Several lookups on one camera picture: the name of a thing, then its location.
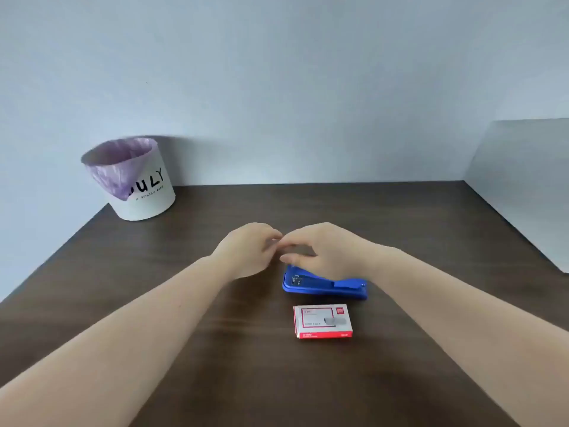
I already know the person's right hand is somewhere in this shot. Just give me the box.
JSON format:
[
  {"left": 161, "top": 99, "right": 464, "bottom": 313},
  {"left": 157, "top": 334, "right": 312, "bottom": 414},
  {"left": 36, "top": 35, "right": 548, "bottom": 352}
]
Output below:
[{"left": 278, "top": 222, "right": 378, "bottom": 282}]

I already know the person's left hand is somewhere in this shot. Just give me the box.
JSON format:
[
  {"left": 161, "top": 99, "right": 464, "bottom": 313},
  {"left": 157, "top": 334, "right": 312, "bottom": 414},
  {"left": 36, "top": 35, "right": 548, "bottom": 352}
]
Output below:
[{"left": 210, "top": 222, "right": 284, "bottom": 281}]

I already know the person's left forearm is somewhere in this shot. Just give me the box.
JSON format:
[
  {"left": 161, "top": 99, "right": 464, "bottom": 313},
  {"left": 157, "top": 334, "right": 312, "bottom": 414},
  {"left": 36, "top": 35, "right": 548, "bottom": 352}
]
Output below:
[{"left": 0, "top": 255, "right": 233, "bottom": 427}]

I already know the person's right forearm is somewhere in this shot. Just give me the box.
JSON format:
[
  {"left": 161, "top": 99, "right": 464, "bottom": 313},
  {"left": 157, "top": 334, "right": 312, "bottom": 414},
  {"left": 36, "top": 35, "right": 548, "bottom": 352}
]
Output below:
[{"left": 368, "top": 244, "right": 569, "bottom": 427}]

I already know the blue stapler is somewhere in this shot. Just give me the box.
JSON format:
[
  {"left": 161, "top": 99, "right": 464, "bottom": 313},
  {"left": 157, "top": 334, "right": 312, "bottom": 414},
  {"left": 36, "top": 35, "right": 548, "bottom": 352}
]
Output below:
[{"left": 283, "top": 264, "right": 369, "bottom": 301}]

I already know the red and white staple box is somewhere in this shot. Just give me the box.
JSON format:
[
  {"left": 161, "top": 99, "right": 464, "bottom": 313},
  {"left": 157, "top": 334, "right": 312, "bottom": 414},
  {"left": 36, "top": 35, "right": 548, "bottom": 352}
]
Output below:
[{"left": 293, "top": 304, "right": 354, "bottom": 340}]

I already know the white round waste bin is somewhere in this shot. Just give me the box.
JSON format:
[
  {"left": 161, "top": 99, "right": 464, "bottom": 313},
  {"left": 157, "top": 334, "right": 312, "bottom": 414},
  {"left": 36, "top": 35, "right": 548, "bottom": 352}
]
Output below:
[{"left": 81, "top": 137, "right": 176, "bottom": 221}]

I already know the purple plastic bin liner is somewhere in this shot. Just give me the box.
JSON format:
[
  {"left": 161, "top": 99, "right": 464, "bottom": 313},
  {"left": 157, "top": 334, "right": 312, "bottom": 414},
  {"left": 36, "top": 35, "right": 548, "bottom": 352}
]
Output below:
[{"left": 83, "top": 138, "right": 159, "bottom": 202}]

